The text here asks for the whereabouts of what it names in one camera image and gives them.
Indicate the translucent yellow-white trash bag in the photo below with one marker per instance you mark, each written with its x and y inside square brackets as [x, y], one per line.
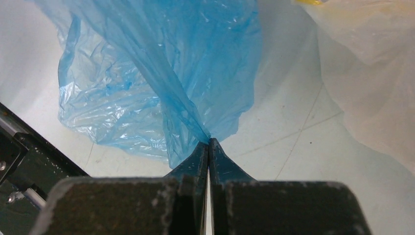
[367, 57]

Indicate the blue plastic trash bag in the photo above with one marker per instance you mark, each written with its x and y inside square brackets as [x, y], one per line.
[155, 77]

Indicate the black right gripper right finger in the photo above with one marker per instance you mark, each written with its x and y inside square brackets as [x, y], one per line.
[242, 205]

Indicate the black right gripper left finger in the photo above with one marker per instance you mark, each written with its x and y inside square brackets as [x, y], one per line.
[174, 204]

